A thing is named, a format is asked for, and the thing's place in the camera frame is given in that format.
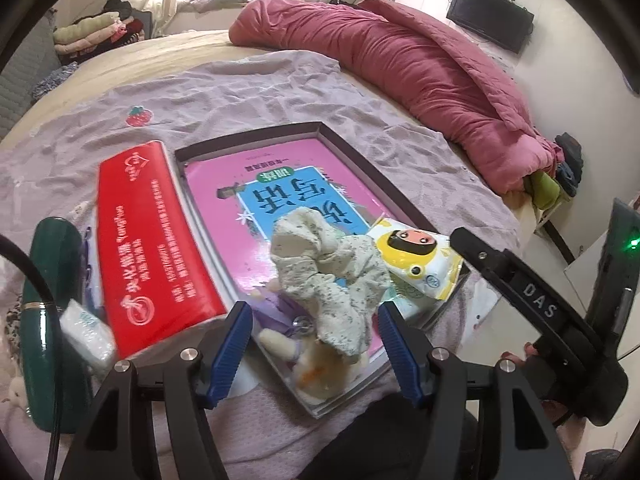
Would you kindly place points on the green tissue pack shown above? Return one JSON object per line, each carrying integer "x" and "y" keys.
{"x": 85, "y": 335}

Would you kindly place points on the black television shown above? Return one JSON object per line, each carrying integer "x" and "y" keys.
{"x": 490, "y": 15}

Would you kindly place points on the person's right hand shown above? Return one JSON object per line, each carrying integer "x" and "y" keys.
{"x": 537, "y": 365}

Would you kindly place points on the heap of clothes beside bed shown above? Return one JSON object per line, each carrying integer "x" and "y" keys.
{"x": 550, "y": 180}

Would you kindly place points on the clothes on window sill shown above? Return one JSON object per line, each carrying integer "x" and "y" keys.
{"x": 225, "y": 2}

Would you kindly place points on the small white plush toy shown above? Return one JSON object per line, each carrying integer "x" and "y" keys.
{"x": 17, "y": 395}

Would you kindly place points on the pile of folded clothes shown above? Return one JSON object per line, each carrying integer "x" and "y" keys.
{"x": 85, "y": 30}

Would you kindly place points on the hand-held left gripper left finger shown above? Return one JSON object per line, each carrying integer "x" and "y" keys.
{"x": 230, "y": 350}

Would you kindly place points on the yellow wet wipes pack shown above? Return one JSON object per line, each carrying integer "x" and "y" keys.
{"x": 415, "y": 255}

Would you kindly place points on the dark green thermos bottle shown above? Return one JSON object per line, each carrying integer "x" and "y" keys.
{"x": 50, "y": 270}

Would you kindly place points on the beige bed sheet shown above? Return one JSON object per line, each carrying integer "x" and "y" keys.
{"x": 165, "y": 45}

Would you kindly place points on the leopard print scrunchie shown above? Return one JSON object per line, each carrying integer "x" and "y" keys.
{"x": 11, "y": 325}

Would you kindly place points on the red tissue box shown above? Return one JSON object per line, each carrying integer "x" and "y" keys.
{"x": 150, "y": 240}

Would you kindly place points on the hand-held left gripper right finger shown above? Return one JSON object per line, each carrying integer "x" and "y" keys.
{"x": 400, "y": 350}

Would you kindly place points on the purple strawberry print blanket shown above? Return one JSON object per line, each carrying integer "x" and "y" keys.
{"x": 250, "y": 90}

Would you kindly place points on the purple and white tissue pack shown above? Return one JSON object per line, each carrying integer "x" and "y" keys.
{"x": 92, "y": 285}

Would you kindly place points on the grey quilted headboard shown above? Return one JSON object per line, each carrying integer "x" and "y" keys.
{"x": 20, "y": 90}

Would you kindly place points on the pink quilt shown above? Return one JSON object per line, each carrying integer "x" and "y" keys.
{"x": 400, "y": 70}

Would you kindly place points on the teddy bear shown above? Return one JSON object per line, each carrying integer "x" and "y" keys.
{"x": 320, "y": 370}

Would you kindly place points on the white floral scrunchie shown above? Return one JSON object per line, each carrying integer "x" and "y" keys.
{"x": 340, "y": 280}

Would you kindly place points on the dark floral cloth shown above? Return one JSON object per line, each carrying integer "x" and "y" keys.
{"x": 55, "y": 80}

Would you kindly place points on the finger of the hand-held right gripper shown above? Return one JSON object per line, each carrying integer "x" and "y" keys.
{"x": 500, "y": 265}

